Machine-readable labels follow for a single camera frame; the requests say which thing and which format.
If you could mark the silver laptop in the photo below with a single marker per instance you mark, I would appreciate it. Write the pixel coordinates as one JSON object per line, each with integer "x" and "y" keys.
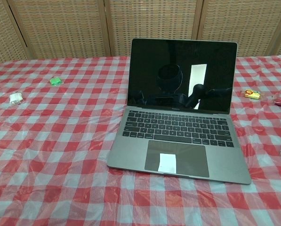
{"x": 178, "y": 146}

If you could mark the red white checkered tablecloth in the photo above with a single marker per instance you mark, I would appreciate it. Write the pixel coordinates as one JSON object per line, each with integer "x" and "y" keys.
{"x": 60, "y": 153}

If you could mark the woven bamboo folding screen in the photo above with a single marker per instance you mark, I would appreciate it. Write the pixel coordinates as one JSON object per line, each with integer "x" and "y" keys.
{"x": 83, "y": 26}

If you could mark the green wrapped eraser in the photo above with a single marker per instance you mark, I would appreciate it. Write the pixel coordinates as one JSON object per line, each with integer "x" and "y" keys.
{"x": 55, "y": 81}

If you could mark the yellow cartoon eraser in wrapper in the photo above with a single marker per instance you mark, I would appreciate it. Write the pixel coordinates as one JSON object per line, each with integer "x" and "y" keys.
{"x": 250, "y": 93}

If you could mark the white wrapped charger plug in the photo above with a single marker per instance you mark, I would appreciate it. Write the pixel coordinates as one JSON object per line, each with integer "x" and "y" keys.
{"x": 14, "y": 98}

